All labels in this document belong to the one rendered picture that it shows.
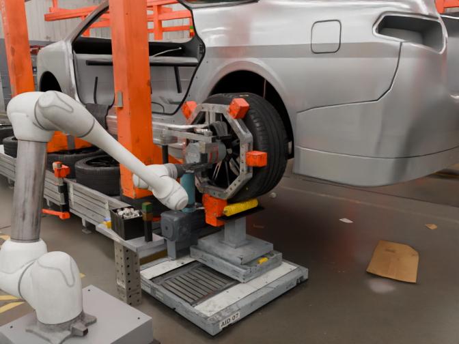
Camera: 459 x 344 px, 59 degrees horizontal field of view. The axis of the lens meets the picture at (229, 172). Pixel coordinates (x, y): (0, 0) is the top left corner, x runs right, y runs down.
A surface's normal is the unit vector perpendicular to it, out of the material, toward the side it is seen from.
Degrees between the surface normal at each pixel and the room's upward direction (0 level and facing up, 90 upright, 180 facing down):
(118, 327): 0
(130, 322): 0
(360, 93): 90
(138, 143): 90
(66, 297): 87
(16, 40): 90
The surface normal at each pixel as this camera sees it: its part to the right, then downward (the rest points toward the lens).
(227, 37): -0.71, 0.17
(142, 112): 0.71, 0.17
